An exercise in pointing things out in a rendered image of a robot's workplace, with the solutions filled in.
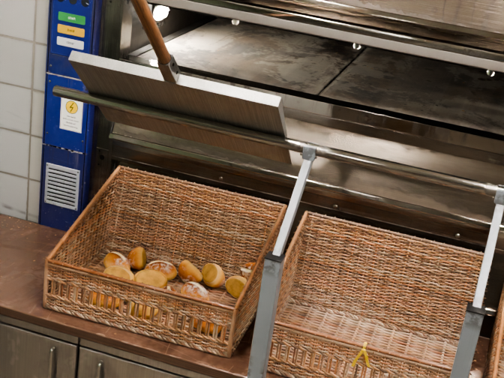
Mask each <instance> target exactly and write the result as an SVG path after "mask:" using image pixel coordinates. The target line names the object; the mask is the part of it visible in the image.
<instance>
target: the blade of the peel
mask: <svg viewBox="0 0 504 378"><path fill-rule="evenodd" d="M68 61H69V62H70V63H71V65H72V67H73V69H74V70H75V71H76V73H77V74H78V76H79V78H80V79H81V80H82V82H83V84H84V85H85V87H86V88H87V89H88V92H90V93H93V94H97V95H103V96H107V97H110V98H116V99H119V100H123V101H130V102H133V103H136V104H142V105H146V106H150V107H156V108H159V109H163V110H169V111H173V112H176V113H182V114H186V115H189V116H196V117H199V118H203V119H209V120H212V121H216V122H222V123H226V124H229V125H235V126H239V127H243V128H248V129H252V130H255V131H262V132H266V133H269V134H275V135H278V136H282V137H287V129H286V124H285V118H284V110H283V104H282V100H281V97H279V96H275V95H272V94H266V93H262V92H258V91H252V90H248V89H245V88H239V87H235V86H231V85H225V84H221V83H218V82H212V81H208V80H204V79H198V78H194V77H191V76H185V75H181V74H179V77H178V80H177V83H175V82H169V81H165V80H164V78H163V76H162V74H161V72H160V70H158V69H154V68H150V67H144V66H140V65H137V64H131V63H127V62H123V61H117V60H113V59H110V58H104V57H100V56H96V55H90V54H86V53H83V52H77V51H73V50H72V52H71V54H70V57H69V59H68ZM99 108H100V110H101V112H102V113H103V115H104V116H105V118H106V120H107V121H111V122H116V123H119V124H123V125H129V126H132V127H135V128H142V129H145V130H148V131H154V132H158V133H161V134H166V135H170V136H174V137H179V138H182V139H186V140H192V141H195V142H198V143H204V144H208V145H211V146H217V147H220V148H224V149H229V150H233V151H236V152H242V153H245V154H249V155H255V156H258V157H261V158H267V159H270V160H274V161H280V162H283V163H286V164H292V161H291V157H290V150H287V149H284V148H278V147H274V146H271V145H265V144H262V143H258V142H252V141H248V140H245V139H239V138H235V137H231V136H226V135H222V134H219V133H212V132H209V131H206V130H200V129H196V128H192V127H187V126H183V125H180V124H173V123H170V122H166V121H161V120H157V119H153V118H147V117H144V116H141V115H134V114H131V113H127V112H122V111H118V110H114V109H108V108H105V107H101V106H99Z"/></svg>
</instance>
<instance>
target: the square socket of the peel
mask: <svg viewBox="0 0 504 378"><path fill-rule="evenodd" d="M170 56H171V59H170V61H169V62H168V63H167V64H161V63H160V62H159V61H158V60H157V66H158V68H159V70H160V72H161V74H162V76H163V79H164V80H165V81H169V82H172V83H177V80H178V78H179V74H180V70H179V67H178V65H177V63H176V60H175V58H174V56H173V54H170Z"/></svg>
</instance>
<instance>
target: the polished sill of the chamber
mask: <svg viewBox="0 0 504 378"><path fill-rule="evenodd" d="M119 61H120V62H127V63H131V64H134V65H140V66H144V67H147V68H154V69H158V70H159V68H158V65H157V61H155V60H151V59H147V58H141V57H137V56H133V55H126V56H124V57H122V58H120V59H119ZM178 68H179V70H180V74H181V75H185V76H188V77H194V78H198V79H201V80H208V81H212V82H215V83H221V84H225V85H228V86H235V87H239V88H242V89H248V90H252V91H255V92H262V93H266V94H269V95H275V96H279V97H281V100H282V104H283V107H287V108H291V109H294V110H301V111H305V112H309V113H315V114H318V115H322V116H328V117H332V118H336V119H342V120H346V121H349V122H355V123H359V124H363V125H370V126H373V127H377V128H383V129H387V130H390V131H397V132H401V133H404V134H411V135H414V136H418V137H424V138H428V139H432V140H438V141H442V142H445V143H451V144H455V145H459V146H466V147H469V148H473V149H479V150H483V151H486V152H493V153H497V154H500V155H504V135H502V134H498V133H491V132H487V131H484V130H477V129H474V128H470V127H464V126H460V125H456V124H449V123H445V122H442V121H435V120H432V119H428V118H421V117H418V116H414V115H407V114H403V113H399V112H393V111H389V110H386V109H379V108H376V107H372V106H365V105H361V104H357V103H351V102H347V101H344V100H337V99H334V98H330V97H323V96H319V95H315V94H309V93H305V92H302V91H295V90H292V89H288V88H281V87H277V86H273V85H267V84H263V83H259V82H253V81H249V80H246V79H239V78H235V77H231V76H225V75H221V74H217V73H211V72H207V71H204V70H197V69H193V68H189V67H183V66H179V65H178Z"/></svg>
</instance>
